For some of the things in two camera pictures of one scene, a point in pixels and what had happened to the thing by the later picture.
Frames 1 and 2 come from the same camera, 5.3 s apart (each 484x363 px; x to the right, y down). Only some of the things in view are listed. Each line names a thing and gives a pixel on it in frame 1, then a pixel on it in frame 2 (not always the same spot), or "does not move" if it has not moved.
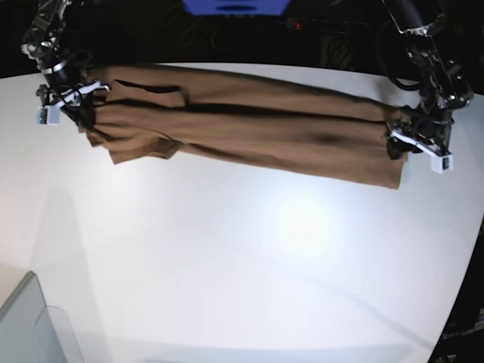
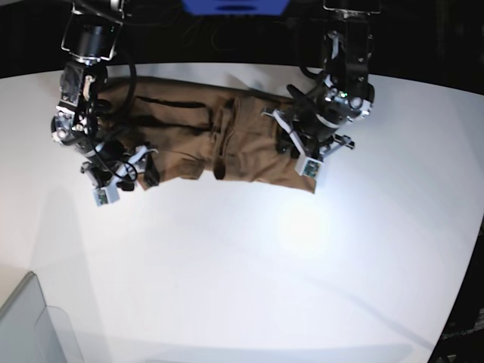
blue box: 236,7 does not move
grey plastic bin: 33,332 does not move
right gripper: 429,134 -> 294,138
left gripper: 51,98 -> 119,169
